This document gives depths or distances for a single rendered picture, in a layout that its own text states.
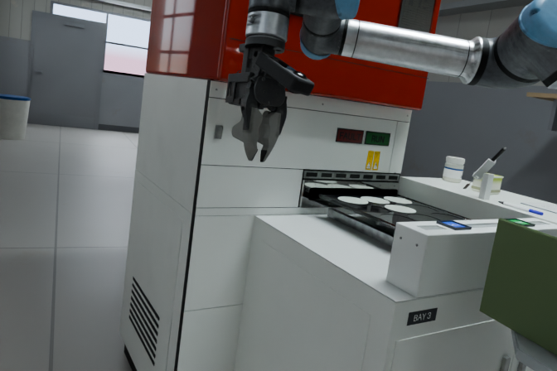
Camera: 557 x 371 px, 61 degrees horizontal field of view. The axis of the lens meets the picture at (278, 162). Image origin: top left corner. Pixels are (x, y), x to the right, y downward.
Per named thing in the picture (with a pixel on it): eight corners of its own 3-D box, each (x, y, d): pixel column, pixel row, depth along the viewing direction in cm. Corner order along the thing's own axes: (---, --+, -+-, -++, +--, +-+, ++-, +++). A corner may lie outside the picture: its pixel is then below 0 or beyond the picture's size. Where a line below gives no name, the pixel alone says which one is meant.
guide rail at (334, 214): (326, 216, 161) (328, 207, 161) (331, 215, 162) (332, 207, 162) (443, 272, 119) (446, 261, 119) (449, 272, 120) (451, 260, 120)
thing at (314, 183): (297, 206, 158) (302, 179, 156) (392, 205, 181) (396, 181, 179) (301, 208, 156) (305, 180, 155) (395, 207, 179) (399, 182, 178)
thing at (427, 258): (385, 281, 107) (394, 222, 106) (523, 263, 136) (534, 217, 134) (415, 298, 100) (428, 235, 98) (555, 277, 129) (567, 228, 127)
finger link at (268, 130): (257, 160, 89) (259, 111, 88) (278, 162, 85) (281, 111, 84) (244, 160, 87) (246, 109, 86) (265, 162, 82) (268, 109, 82)
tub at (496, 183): (469, 190, 168) (473, 171, 167) (480, 190, 172) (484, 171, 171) (489, 195, 162) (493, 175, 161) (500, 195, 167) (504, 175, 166)
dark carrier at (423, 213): (323, 196, 156) (323, 195, 156) (397, 197, 174) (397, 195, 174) (398, 228, 127) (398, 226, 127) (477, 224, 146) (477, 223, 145)
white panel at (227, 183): (191, 214, 141) (207, 79, 135) (389, 211, 183) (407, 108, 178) (196, 216, 138) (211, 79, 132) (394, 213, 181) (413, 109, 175)
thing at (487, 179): (467, 195, 155) (475, 156, 153) (475, 195, 157) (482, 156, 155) (483, 199, 150) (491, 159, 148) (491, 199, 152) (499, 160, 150)
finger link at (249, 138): (234, 158, 85) (244, 109, 86) (255, 161, 81) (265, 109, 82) (220, 155, 83) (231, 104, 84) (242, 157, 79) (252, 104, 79)
